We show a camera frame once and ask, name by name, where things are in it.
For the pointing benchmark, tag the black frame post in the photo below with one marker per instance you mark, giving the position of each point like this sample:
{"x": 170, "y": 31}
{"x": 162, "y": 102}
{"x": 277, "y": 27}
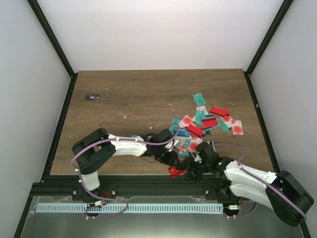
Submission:
{"x": 281, "y": 13}
{"x": 39, "y": 14}

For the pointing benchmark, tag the teal card far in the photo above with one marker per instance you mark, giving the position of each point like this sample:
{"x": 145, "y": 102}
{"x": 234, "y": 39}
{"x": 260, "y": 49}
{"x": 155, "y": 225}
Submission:
{"x": 199, "y": 99}

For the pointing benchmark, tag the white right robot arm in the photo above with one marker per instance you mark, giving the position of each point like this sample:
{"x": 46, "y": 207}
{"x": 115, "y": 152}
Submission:
{"x": 280, "y": 192}

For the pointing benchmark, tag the black VIP card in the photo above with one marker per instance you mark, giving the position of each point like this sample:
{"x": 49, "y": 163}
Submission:
{"x": 92, "y": 97}

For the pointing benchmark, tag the red VIP card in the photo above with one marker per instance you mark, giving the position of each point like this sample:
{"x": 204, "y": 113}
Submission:
{"x": 174, "y": 172}

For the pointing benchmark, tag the black left frame post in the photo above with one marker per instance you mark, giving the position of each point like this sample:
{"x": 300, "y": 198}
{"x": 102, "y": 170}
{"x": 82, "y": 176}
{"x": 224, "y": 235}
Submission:
{"x": 39, "y": 14}

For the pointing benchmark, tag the white card red circle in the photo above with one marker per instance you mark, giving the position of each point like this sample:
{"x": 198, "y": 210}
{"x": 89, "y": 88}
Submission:
{"x": 189, "y": 145}

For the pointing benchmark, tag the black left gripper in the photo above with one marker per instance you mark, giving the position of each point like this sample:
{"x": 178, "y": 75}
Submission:
{"x": 170, "y": 160}

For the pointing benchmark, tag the red card far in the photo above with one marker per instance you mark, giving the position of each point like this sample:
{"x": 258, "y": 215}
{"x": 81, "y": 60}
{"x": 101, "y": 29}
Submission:
{"x": 219, "y": 112}

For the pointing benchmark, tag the black right frame post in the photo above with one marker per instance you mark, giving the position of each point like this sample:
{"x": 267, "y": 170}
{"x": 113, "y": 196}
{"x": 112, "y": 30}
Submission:
{"x": 281, "y": 13}

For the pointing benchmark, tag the teal card left pile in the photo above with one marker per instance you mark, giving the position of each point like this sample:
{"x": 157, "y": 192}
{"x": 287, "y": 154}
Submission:
{"x": 174, "y": 123}

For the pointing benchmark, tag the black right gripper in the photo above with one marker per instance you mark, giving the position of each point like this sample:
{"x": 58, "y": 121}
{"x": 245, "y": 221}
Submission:
{"x": 188, "y": 162}

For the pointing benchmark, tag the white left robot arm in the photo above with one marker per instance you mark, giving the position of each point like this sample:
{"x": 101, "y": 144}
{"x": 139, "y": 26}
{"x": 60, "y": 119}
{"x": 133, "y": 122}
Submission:
{"x": 94, "y": 150}

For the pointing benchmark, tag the light blue slotted cable duct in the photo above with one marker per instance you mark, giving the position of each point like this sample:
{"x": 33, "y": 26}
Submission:
{"x": 137, "y": 208}

